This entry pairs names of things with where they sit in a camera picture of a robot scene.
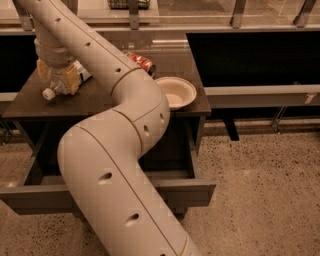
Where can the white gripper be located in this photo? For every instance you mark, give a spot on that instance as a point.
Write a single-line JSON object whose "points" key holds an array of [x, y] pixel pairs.
{"points": [[53, 55]]}

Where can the dark grey drawer cabinet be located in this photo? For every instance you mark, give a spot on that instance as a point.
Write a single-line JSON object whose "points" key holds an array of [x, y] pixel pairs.
{"points": [[32, 114]]}

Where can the grey bench rail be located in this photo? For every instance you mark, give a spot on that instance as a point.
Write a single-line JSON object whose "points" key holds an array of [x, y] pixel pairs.
{"points": [[263, 96]]}

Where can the red soda can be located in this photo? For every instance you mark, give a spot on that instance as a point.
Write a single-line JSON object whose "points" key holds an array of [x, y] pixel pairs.
{"points": [[143, 62]]}

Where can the open grey top drawer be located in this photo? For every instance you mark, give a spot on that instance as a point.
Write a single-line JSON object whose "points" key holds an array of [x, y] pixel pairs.
{"points": [[172, 167]]}

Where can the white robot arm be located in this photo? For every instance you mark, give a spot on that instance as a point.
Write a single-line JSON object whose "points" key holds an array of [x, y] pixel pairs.
{"points": [[98, 157]]}

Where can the clear plastic water bottle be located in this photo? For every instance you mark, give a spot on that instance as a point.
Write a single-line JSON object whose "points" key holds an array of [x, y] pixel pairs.
{"points": [[66, 80]]}

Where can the white paper bowl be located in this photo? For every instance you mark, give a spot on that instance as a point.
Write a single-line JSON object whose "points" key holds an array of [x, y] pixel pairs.
{"points": [[179, 92]]}

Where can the wire basket behind glass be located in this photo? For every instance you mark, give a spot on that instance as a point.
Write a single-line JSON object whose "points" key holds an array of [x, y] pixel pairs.
{"points": [[124, 4]]}

